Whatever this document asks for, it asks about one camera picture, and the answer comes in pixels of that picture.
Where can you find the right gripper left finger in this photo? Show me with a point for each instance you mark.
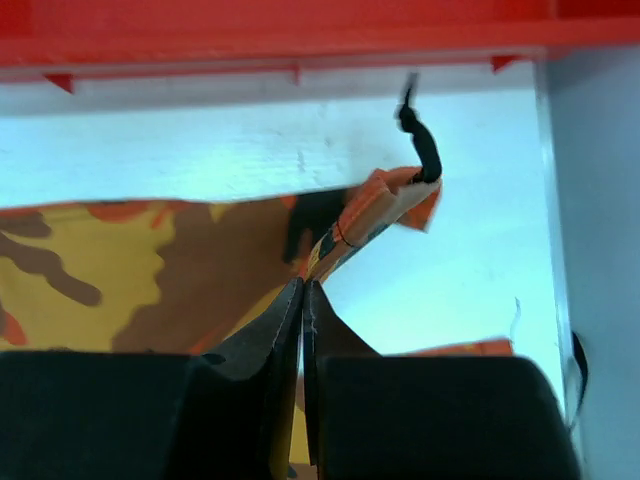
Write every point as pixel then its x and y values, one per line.
pixel 224 414

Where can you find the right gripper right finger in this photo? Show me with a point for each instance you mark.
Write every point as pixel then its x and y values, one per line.
pixel 370 416

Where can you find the orange camouflage trousers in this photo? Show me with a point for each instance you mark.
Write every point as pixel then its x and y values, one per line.
pixel 177 277

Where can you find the red plastic bin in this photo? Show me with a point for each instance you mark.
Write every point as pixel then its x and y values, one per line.
pixel 63 42

